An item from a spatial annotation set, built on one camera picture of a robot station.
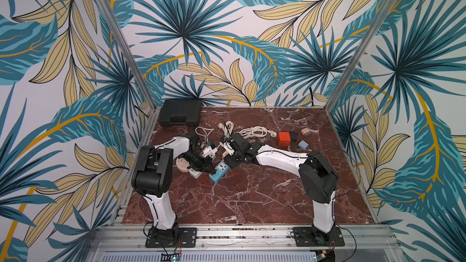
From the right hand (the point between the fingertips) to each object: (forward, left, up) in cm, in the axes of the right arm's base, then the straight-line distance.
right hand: (229, 156), depth 91 cm
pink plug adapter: (+17, -45, -4) cm, 48 cm away
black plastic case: (+35, +28, -4) cm, 45 cm away
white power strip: (-8, +17, -3) cm, 19 cm away
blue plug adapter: (+8, -41, -4) cm, 42 cm away
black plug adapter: (+14, -37, -4) cm, 40 cm away
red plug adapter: (+10, -30, 0) cm, 31 cm away
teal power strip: (-6, +4, -2) cm, 8 cm away
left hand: (-8, +8, -2) cm, 12 cm away
